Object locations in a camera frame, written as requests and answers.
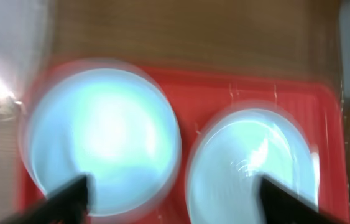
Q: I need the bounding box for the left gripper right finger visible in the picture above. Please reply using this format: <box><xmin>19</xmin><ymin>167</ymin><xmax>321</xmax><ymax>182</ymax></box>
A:
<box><xmin>257</xmin><ymin>175</ymin><xmax>343</xmax><ymax>224</ymax></box>

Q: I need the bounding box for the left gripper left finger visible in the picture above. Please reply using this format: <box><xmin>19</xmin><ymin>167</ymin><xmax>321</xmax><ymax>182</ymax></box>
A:
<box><xmin>0</xmin><ymin>174</ymin><xmax>93</xmax><ymax>224</ymax></box>

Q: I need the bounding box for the light blue plate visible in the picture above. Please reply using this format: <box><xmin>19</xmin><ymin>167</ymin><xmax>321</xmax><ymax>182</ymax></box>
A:
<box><xmin>186</xmin><ymin>108</ymin><xmax>320</xmax><ymax>223</ymax></box>

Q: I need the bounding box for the light blue bowl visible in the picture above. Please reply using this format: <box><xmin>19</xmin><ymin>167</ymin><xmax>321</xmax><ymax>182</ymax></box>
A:
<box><xmin>19</xmin><ymin>65</ymin><xmax>182</xmax><ymax>218</ymax></box>

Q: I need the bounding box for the clear plastic waste bin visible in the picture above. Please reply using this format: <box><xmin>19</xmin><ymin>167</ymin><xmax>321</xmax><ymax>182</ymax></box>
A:
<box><xmin>0</xmin><ymin>0</ymin><xmax>55</xmax><ymax>121</ymax></box>

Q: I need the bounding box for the red serving tray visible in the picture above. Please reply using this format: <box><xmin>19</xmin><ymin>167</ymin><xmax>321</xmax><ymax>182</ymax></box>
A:
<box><xmin>17</xmin><ymin>59</ymin><xmax>350</xmax><ymax>223</ymax></box>

